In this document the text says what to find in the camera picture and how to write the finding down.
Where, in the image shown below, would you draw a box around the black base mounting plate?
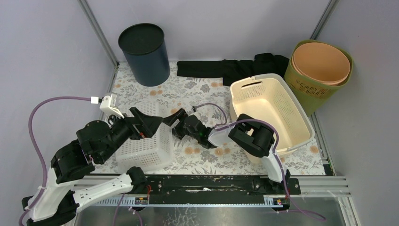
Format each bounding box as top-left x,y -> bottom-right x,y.
128,175 -> 301,198

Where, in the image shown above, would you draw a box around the slotted aluminium cable rail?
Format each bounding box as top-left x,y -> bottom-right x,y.
79,194 -> 286,208

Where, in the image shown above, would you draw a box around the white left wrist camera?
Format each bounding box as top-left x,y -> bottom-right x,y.
89,92 -> 125,118

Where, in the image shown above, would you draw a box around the floral patterned table mat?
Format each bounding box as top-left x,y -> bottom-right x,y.
111,63 -> 325,176

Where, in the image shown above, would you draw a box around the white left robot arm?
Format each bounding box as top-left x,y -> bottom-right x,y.
22,107 -> 163,226

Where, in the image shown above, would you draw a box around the green ribbed waste bin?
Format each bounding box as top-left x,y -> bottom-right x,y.
284,40 -> 354,116

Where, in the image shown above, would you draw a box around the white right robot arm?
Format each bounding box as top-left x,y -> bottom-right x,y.
163,109 -> 290,194

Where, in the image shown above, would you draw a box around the cream perforated plastic basket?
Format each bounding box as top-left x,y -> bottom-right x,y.
229,73 -> 315,156

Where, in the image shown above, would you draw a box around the dark blue cylindrical bin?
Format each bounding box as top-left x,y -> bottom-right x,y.
118,23 -> 170,87

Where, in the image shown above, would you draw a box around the white perforated basket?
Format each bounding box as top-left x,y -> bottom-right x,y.
114,101 -> 175,174

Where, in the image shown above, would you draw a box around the black cloth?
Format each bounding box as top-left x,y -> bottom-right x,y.
177,53 -> 289,86

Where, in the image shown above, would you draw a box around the orange inner bucket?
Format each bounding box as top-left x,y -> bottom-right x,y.
292,42 -> 351,86

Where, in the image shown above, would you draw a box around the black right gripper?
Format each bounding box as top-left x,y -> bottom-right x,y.
163,108 -> 200,141

